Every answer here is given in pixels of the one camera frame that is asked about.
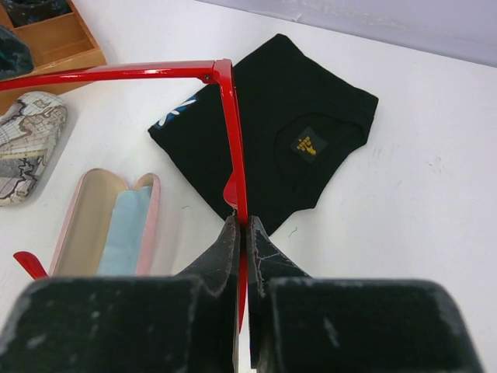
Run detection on light blue cloth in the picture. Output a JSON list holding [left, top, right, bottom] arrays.
[[96, 186, 152, 276]]

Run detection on rolled black belt top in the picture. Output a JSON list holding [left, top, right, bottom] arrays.
[[1, 0, 71, 27]]

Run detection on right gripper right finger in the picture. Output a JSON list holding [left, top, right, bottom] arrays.
[[246, 216, 483, 372]]

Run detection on rolled blue yellow belt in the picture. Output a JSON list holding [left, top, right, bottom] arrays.
[[1, 26, 34, 80]]

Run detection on black folded cloth pouch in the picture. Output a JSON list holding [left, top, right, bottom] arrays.
[[149, 34, 378, 234]]

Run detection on marble pattern glasses case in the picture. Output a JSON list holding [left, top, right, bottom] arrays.
[[1, 91, 68, 207]]

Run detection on pink glasses case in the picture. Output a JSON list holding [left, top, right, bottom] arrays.
[[49, 169, 161, 277]]

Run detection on wooden compartment tray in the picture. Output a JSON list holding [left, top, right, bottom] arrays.
[[0, 0, 109, 116]]

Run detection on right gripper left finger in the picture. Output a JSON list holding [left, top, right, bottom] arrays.
[[1, 217, 239, 372]]

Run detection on red sunglasses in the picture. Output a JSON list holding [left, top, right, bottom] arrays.
[[0, 58, 249, 335]]

